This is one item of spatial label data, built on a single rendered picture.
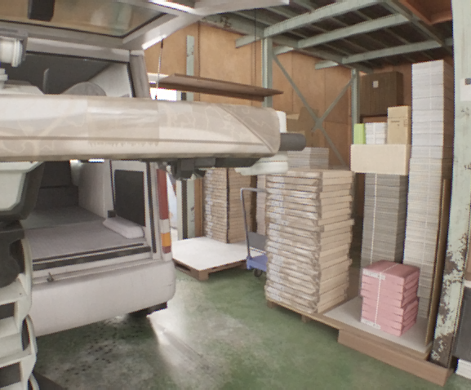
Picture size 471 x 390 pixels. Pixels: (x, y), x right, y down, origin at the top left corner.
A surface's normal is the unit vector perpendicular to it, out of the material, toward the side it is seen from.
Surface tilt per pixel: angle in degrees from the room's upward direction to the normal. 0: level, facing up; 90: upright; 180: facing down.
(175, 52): 90
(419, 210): 90
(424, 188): 90
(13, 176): 108
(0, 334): 41
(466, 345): 90
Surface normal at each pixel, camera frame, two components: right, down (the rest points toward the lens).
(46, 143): 0.50, 0.30
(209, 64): 0.63, 0.09
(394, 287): -0.78, 0.07
